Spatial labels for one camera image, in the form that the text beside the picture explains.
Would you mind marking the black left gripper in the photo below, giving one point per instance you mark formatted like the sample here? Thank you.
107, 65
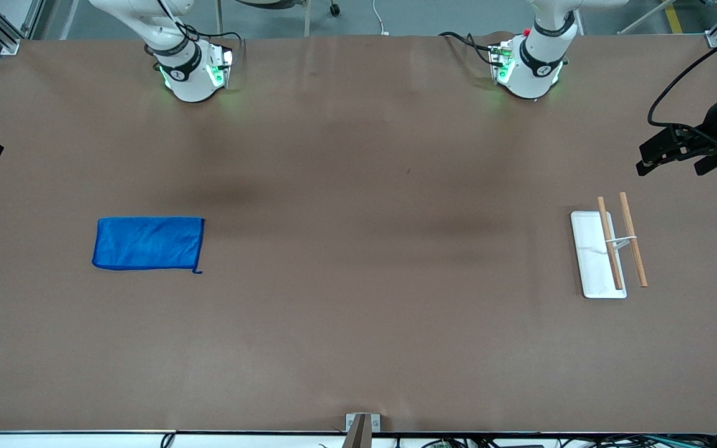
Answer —
716, 121

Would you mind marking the blue microfibre towel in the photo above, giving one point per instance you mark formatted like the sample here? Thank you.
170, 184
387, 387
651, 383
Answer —
147, 244

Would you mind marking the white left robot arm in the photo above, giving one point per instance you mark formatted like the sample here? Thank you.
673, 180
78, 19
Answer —
533, 68

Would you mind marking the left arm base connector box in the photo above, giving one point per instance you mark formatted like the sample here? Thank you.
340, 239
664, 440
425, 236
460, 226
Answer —
500, 62

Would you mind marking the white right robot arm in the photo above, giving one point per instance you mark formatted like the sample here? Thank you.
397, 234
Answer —
187, 74

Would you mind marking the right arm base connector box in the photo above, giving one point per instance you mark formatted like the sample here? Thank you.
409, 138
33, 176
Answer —
221, 67

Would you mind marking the wooden rack rod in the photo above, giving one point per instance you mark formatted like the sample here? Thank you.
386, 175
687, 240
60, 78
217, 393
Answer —
635, 249
610, 242

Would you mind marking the white rack base tray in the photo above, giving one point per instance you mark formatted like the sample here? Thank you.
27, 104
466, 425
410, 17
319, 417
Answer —
590, 261

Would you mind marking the black office chair base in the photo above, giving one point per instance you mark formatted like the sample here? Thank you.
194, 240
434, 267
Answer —
334, 9

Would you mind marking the silver metal mount bracket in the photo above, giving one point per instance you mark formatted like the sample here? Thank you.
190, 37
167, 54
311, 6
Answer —
376, 423

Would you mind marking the brown camera mount post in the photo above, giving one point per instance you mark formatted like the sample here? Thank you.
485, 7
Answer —
357, 435

